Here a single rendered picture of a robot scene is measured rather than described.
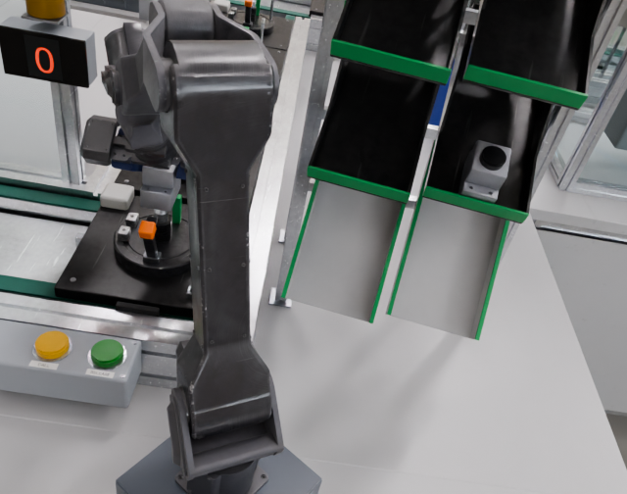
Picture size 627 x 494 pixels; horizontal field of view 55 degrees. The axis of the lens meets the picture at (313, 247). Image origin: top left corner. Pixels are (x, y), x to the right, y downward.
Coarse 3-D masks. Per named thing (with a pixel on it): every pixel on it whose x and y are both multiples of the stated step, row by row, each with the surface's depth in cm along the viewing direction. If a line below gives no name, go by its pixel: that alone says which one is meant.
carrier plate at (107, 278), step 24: (96, 216) 96; (120, 216) 97; (96, 240) 92; (72, 264) 87; (96, 264) 88; (120, 264) 89; (72, 288) 84; (96, 288) 84; (120, 288) 85; (144, 288) 86; (168, 288) 87; (168, 312) 85; (192, 312) 85
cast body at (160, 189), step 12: (144, 168) 82; (156, 168) 82; (144, 180) 83; (156, 180) 83; (168, 180) 83; (180, 180) 89; (144, 192) 83; (156, 192) 83; (168, 192) 83; (144, 204) 84; (156, 204) 84; (168, 204) 84
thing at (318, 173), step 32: (352, 64) 84; (352, 96) 81; (384, 96) 82; (416, 96) 82; (352, 128) 79; (384, 128) 79; (416, 128) 80; (320, 160) 77; (352, 160) 77; (384, 160) 77; (416, 160) 75; (384, 192) 74
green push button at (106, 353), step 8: (96, 344) 77; (104, 344) 77; (112, 344) 77; (120, 344) 78; (96, 352) 76; (104, 352) 76; (112, 352) 76; (120, 352) 77; (96, 360) 75; (104, 360) 75; (112, 360) 76; (120, 360) 77
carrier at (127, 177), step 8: (256, 160) 117; (256, 168) 115; (120, 176) 105; (128, 176) 106; (136, 176) 106; (256, 176) 112; (128, 184) 104; (136, 184) 104; (184, 184) 107; (136, 192) 104; (184, 192) 105; (184, 200) 104
